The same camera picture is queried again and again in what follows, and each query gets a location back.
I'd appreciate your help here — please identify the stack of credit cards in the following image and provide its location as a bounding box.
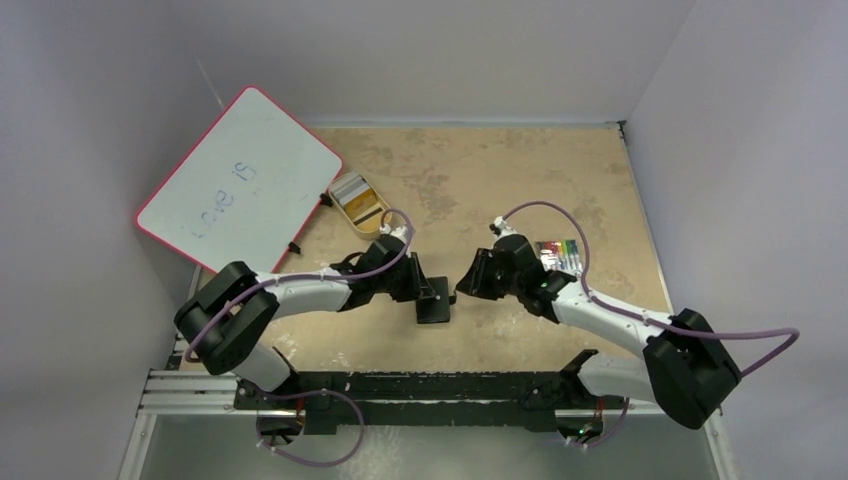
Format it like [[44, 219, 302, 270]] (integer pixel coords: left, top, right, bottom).
[[328, 172, 371, 207]]

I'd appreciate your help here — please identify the black card holder wallet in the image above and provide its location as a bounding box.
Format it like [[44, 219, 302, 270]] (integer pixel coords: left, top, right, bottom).
[[415, 276, 457, 325]]

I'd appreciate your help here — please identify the aluminium frame rail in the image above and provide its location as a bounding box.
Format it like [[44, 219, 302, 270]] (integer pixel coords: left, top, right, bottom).
[[135, 368, 670, 417]]

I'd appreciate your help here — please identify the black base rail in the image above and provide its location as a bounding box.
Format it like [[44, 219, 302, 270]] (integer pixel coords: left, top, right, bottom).
[[234, 350, 624, 436]]

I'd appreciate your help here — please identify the pack of coloured markers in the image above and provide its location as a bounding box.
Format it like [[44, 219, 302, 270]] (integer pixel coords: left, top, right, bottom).
[[535, 239, 583, 273]]

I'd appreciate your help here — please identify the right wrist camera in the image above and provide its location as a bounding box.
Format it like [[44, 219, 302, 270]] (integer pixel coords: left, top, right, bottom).
[[489, 216, 519, 241]]

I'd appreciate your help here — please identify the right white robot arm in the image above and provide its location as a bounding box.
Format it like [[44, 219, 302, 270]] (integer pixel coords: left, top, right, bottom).
[[457, 234, 742, 430]]

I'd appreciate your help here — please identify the beige oval card tray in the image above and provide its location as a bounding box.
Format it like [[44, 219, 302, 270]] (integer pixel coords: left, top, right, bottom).
[[327, 171, 389, 240]]

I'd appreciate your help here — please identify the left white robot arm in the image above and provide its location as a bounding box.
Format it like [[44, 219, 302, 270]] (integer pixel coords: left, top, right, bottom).
[[174, 234, 435, 409]]

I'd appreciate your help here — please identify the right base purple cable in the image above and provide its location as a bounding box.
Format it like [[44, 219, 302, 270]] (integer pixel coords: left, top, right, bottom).
[[563, 397, 631, 452]]

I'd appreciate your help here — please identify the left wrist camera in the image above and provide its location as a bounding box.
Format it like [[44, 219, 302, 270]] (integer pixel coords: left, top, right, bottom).
[[379, 224, 415, 243]]

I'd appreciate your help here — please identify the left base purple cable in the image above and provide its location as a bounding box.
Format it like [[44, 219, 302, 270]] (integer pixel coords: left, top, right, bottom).
[[255, 389, 367, 470]]

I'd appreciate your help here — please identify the white board with pink rim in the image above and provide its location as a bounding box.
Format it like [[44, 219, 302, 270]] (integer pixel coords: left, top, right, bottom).
[[135, 86, 343, 272]]

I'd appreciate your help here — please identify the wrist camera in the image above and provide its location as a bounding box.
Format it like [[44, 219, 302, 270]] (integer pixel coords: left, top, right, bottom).
[[379, 224, 415, 243], [489, 216, 519, 241]]

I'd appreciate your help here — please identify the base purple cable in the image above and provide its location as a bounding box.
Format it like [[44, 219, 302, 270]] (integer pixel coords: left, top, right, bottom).
[[255, 389, 367, 470], [563, 397, 631, 452]]

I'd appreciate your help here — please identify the gold card lying in tray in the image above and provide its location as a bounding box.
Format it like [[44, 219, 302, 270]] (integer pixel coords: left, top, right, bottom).
[[354, 205, 384, 225]]

